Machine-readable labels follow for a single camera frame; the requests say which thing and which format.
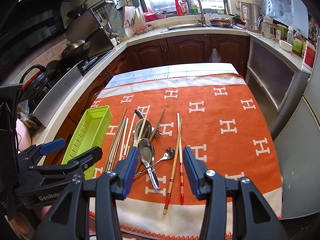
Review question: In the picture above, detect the red bottle on windowsill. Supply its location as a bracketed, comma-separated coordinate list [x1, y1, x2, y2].
[175, 0, 183, 16]

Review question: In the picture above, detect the bamboo chopstick red tip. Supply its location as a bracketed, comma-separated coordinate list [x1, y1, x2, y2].
[163, 119, 182, 215]

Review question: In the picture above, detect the steel fork dark handle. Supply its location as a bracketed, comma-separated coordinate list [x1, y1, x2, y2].
[135, 109, 162, 137]

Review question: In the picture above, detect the white ceramic bowl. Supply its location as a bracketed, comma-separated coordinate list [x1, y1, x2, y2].
[279, 40, 292, 52]

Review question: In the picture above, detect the green plastic utensil tray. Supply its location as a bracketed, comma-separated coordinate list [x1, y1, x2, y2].
[61, 106, 113, 164]

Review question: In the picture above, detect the orange H-pattern towel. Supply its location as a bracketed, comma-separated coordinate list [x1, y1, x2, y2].
[92, 73, 282, 239]

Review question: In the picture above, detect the light bamboo chopstick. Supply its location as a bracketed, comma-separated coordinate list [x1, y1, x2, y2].
[122, 113, 136, 159]
[119, 117, 129, 161]

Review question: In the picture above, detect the black wok pan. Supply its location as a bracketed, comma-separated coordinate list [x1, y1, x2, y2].
[61, 40, 92, 58]

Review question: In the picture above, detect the brown wooden chopstick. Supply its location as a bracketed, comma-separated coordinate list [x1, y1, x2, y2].
[103, 109, 127, 173]

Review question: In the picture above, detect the white plastic bag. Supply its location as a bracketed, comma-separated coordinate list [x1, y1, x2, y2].
[209, 48, 221, 63]

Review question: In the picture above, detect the person's left hand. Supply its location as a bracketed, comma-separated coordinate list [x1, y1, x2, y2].
[40, 205, 52, 220]

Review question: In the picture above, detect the steel faucet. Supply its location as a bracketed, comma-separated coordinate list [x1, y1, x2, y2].
[188, 0, 207, 27]

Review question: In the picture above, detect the black electric kettle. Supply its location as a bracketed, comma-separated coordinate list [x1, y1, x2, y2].
[18, 64, 52, 104]

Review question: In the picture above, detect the steel stove splash guard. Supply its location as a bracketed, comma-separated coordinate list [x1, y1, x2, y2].
[31, 66, 83, 127]

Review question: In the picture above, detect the pink appliance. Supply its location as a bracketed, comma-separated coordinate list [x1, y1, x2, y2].
[16, 119, 32, 151]

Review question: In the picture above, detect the large steel spoon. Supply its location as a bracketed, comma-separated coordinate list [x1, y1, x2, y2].
[133, 119, 152, 147]

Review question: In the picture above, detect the small steel teaspoon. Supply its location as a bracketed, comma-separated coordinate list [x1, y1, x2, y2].
[135, 147, 176, 178]

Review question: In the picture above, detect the steel soup spoon handle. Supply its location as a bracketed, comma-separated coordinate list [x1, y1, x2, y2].
[138, 138, 160, 190]

